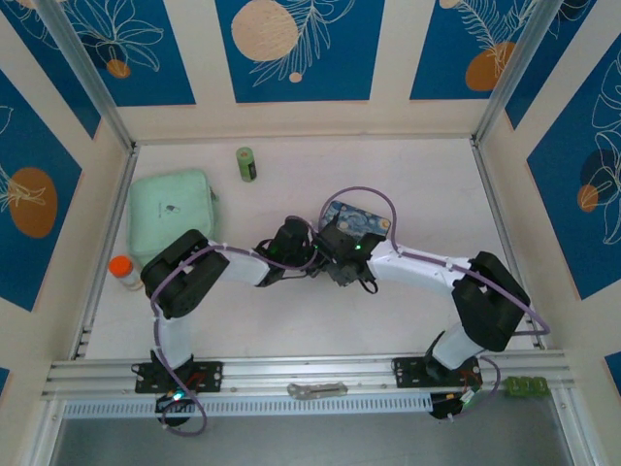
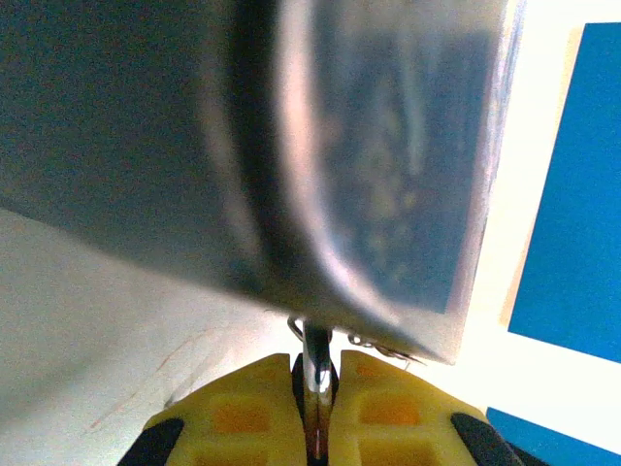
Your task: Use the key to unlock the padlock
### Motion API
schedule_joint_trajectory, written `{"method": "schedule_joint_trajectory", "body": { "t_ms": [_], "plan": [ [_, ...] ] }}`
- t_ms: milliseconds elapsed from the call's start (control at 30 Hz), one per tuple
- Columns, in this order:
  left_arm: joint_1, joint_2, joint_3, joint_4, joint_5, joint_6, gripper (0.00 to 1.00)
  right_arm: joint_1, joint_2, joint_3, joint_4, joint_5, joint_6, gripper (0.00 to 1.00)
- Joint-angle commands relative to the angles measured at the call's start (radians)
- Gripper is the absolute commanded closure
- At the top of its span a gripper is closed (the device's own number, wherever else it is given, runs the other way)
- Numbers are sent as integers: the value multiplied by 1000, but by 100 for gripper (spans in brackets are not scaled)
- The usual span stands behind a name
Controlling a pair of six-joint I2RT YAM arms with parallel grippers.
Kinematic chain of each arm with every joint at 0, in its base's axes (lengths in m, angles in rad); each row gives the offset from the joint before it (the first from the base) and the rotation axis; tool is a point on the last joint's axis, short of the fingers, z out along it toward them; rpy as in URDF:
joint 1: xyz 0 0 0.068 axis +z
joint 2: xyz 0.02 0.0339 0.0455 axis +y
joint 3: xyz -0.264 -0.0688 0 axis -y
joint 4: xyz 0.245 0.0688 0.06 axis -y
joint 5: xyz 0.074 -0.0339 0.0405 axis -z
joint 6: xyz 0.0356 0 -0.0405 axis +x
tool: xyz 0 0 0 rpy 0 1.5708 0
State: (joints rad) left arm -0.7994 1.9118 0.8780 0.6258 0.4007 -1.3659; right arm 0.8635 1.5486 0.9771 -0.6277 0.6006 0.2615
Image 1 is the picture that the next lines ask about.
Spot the starry night print box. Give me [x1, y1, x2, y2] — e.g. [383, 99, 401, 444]
[321, 200, 392, 240]

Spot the green cylinder with black label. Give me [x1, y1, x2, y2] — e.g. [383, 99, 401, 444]
[235, 147, 259, 183]

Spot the black mounting plate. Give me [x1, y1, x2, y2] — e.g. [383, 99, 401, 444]
[134, 359, 225, 395]
[391, 355, 484, 389]

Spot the small silver metal plate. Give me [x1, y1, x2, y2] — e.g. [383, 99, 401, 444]
[286, 382, 349, 400]

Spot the mint green zip pouch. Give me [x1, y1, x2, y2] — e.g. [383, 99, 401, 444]
[126, 168, 219, 268]

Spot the black base connector module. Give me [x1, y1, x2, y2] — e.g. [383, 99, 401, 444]
[154, 390, 195, 419]
[429, 390, 480, 421]

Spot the orange capped small bottle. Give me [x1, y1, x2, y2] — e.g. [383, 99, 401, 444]
[107, 255, 145, 292]

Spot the green terminal block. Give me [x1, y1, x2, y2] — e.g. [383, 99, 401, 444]
[505, 376, 552, 400]

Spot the purple cable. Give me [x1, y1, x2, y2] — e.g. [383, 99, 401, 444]
[317, 186, 552, 421]
[149, 216, 321, 438]

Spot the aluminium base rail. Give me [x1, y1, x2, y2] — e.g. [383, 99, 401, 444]
[41, 351, 576, 400]

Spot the white slotted cable duct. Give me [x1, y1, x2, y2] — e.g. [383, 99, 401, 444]
[62, 393, 433, 418]

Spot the aluminium side rail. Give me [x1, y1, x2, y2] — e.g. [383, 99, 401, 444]
[72, 143, 142, 360]
[470, 135, 549, 350]

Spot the aluminium frame post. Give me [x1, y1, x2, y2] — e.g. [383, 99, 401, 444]
[471, 0, 568, 147]
[36, 0, 138, 152]

